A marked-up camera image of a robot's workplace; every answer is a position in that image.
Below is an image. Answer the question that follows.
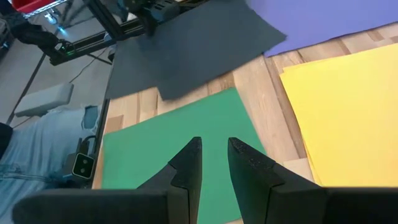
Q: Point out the green paper sheet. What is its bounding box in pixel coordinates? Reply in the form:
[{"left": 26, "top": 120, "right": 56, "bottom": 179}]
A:
[{"left": 101, "top": 87, "right": 267, "bottom": 224}]

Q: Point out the person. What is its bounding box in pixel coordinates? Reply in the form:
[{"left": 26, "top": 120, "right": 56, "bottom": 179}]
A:
[{"left": 0, "top": 104, "right": 104, "bottom": 224}]

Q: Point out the black table frame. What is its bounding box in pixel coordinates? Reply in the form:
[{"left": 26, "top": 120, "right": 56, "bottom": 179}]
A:
[{"left": 49, "top": 0, "right": 149, "bottom": 189}]

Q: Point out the table-level camera box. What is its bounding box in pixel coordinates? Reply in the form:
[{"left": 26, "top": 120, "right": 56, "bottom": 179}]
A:
[{"left": 71, "top": 151, "right": 96, "bottom": 180}]

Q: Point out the pale grey box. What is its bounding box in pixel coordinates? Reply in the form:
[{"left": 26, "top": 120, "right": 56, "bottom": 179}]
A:
[{"left": 13, "top": 82, "right": 75, "bottom": 118}]

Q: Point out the red crate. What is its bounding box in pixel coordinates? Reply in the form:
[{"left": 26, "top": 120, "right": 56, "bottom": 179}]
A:
[{"left": 11, "top": 0, "right": 58, "bottom": 14}]

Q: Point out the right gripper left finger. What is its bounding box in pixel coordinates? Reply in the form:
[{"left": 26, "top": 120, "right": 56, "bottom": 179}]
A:
[{"left": 11, "top": 136, "right": 203, "bottom": 224}]

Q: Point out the black device green light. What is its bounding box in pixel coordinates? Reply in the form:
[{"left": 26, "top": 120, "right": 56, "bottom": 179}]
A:
[{"left": 46, "top": 39, "right": 78, "bottom": 67}]

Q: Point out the yellow paper sheet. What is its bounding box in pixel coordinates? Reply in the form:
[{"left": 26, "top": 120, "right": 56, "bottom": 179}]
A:
[{"left": 279, "top": 42, "right": 398, "bottom": 188}]

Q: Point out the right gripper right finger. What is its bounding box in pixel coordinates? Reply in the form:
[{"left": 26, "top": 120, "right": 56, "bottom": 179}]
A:
[{"left": 228, "top": 136, "right": 398, "bottom": 224}]

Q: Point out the black bag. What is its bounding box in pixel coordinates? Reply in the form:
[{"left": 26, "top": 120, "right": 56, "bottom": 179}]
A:
[{"left": 4, "top": 11, "right": 62, "bottom": 57}]

